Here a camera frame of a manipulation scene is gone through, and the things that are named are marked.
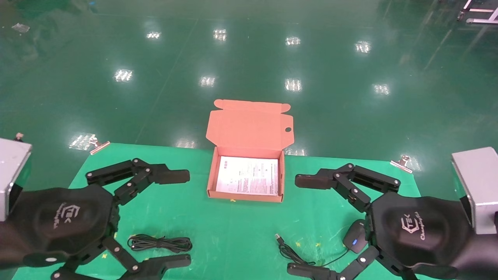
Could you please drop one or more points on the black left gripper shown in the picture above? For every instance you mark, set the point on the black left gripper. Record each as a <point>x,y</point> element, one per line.
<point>58,217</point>

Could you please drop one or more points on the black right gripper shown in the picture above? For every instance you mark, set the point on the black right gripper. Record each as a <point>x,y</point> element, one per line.
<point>420,229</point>

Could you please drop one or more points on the orange cardboard box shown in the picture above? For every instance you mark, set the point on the orange cardboard box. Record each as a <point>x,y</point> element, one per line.
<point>249,124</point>

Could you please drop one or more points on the silver binder clip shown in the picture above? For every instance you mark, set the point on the silver binder clip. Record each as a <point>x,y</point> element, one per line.
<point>99,146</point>
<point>402,163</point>

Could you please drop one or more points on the white printed paper leaflet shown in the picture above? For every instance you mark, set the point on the white printed paper leaflet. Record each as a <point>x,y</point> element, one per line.
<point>247,175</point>

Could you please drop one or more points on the white metal rack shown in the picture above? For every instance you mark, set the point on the white metal rack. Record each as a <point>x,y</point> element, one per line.
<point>480,17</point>

